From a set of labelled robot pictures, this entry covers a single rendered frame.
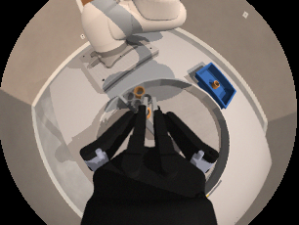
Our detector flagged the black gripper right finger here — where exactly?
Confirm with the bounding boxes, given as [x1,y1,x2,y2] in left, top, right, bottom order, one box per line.
[151,97,219,179]

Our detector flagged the blue plastic crate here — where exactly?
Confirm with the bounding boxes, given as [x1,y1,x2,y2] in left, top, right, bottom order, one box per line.
[192,63,236,110]

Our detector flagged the grey metal bushing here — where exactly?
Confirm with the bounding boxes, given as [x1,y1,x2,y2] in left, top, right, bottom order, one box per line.
[141,93,152,106]
[131,99,143,112]
[124,91,136,105]

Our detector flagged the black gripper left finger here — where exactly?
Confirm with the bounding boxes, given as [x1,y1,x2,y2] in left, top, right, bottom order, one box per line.
[79,97,148,178]

